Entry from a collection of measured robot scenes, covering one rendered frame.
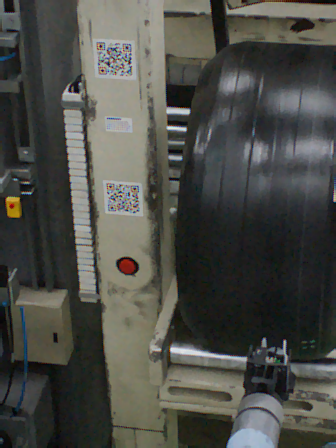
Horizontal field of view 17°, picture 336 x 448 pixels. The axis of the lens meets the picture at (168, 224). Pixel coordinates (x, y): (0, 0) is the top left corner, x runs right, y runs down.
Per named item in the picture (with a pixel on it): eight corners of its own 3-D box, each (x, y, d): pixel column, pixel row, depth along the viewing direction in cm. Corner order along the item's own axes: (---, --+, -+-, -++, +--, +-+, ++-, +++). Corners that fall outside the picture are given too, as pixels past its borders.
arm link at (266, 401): (280, 447, 185) (230, 440, 186) (283, 430, 189) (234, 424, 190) (281, 408, 181) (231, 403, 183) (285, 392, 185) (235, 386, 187)
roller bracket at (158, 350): (149, 387, 227) (147, 349, 221) (186, 271, 259) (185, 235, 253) (165, 389, 226) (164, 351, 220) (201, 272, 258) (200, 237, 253)
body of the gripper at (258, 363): (293, 347, 195) (285, 386, 185) (291, 388, 199) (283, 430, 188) (249, 342, 197) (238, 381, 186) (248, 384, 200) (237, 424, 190)
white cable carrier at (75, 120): (80, 301, 234) (61, 94, 208) (86, 286, 238) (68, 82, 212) (101, 303, 233) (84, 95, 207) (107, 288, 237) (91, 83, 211)
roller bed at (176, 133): (142, 222, 267) (137, 110, 251) (155, 189, 279) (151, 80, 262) (225, 229, 263) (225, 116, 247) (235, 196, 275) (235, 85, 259)
